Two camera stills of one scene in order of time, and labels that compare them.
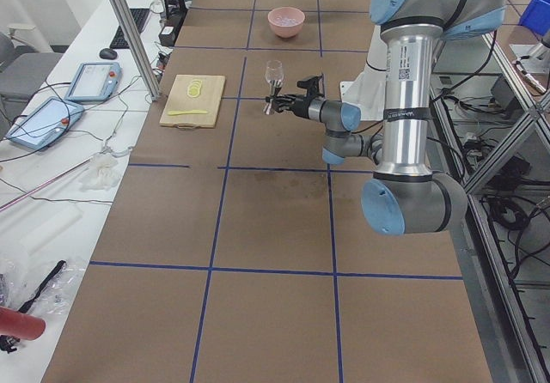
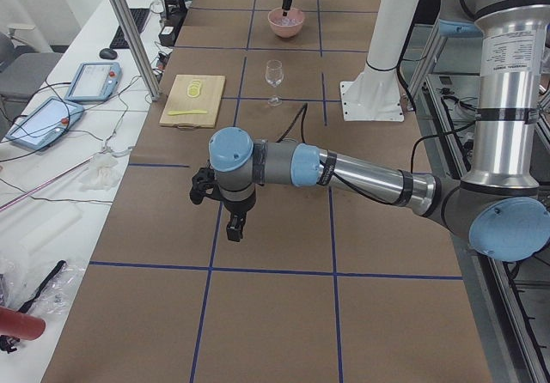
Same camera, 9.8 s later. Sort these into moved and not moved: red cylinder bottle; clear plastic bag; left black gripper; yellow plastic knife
Moved: left black gripper
Not moved: yellow plastic knife; clear plastic bag; red cylinder bottle
